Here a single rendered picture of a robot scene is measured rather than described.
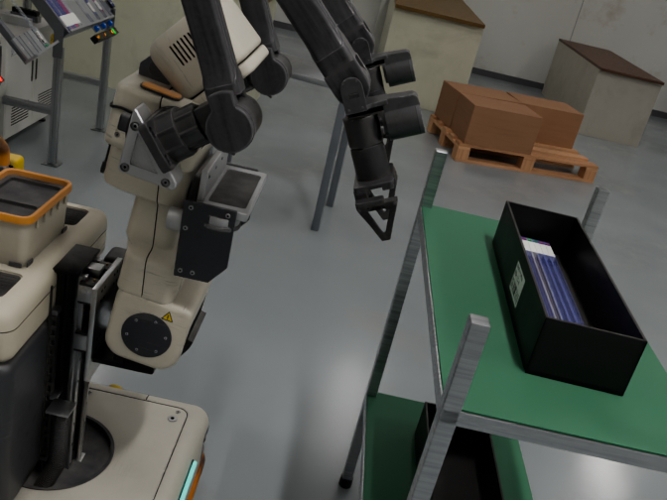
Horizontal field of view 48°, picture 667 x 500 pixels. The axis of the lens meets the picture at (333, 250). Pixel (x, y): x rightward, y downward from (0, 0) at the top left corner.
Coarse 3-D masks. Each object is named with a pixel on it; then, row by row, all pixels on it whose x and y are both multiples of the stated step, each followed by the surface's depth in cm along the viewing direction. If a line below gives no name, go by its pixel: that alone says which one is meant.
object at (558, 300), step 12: (528, 240) 173; (528, 252) 166; (540, 252) 168; (552, 252) 170; (540, 264) 161; (552, 264) 163; (540, 276) 156; (552, 276) 157; (540, 288) 150; (552, 288) 151; (564, 288) 152; (552, 300) 146; (564, 300) 147; (552, 312) 141; (564, 312) 142; (576, 312) 143
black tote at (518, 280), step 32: (512, 224) 163; (544, 224) 176; (576, 224) 173; (512, 256) 156; (576, 256) 168; (512, 288) 149; (576, 288) 162; (608, 288) 144; (512, 320) 143; (544, 320) 123; (608, 320) 140; (544, 352) 125; (576, 352) 125; (608, 352) 124; (640, 352) 124; (576, 384) 127; (608, 384) 127
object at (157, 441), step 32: (96, 384) 206; (96, 416) 194; (128, 416) 197; (160, 416) 200; (192, 416) 203; (96, 448) 185; (128, 448) 186; (160, 448) 188; (192, 448) 193; (32, 480) 172; (64, 480) 174; (96, 480) 174; (128, 480) 177; (160, 480) 179; (192, 480) 195
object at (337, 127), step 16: (304, 64) 400; (304, 80) 377; (320, 80) 375; (336, 112) 380; (336, 128) 383; (336, 144) 386; (336, 160) 432; (336, 176) 436; (320, 192) 398; (320, 208) 401; (320, 224) 408
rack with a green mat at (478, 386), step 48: (432, 192) 191; (432, 240) 173; (480, 240) 179; (432, 288) 150; (480, 288) 155; (384, 336) 209; (432, 336) 134; (480, 336) 108; (480, 384) 121; (528, 384) 124; (384, 432) 203; (432, 432) 116; (528, 432) 114; (576, 432) 115; (624, 432) 118; (384, 480) 185; (432, 480) 119; (528, 480) 198
